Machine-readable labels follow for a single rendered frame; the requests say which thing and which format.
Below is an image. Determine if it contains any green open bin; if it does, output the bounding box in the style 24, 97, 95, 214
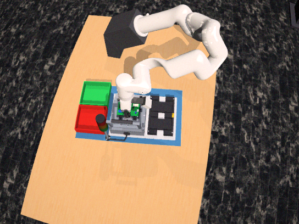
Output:
79, 81, 112, 108

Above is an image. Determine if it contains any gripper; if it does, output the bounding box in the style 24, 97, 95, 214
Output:
120, 99, 132, 118

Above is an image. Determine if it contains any green circuit board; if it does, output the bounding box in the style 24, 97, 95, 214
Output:
117, 102, 140, 116

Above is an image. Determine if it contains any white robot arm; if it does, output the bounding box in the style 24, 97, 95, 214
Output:
115, 4, 228, 109

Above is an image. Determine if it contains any red open bin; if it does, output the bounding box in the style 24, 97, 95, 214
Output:
74, 105, 108, 135

